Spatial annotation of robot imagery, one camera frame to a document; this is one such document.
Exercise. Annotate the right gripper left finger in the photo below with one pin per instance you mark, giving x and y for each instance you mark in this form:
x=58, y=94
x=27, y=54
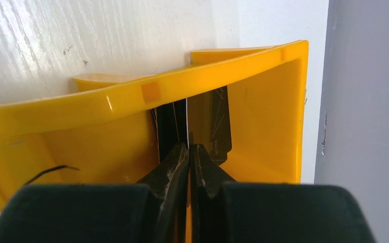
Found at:
x=150, y=210

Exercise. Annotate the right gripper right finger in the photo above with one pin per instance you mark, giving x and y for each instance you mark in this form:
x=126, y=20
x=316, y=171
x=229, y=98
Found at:
x=224, y=210

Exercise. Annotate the dark card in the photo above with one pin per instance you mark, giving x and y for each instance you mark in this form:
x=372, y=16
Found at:
x=170, y=126

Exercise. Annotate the black cards stack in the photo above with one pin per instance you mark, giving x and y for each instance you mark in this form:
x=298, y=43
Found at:
x=208, y=122

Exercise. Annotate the orange three-compartment tray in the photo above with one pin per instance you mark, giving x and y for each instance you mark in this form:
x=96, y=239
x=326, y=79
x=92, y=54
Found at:
x=104, y=135

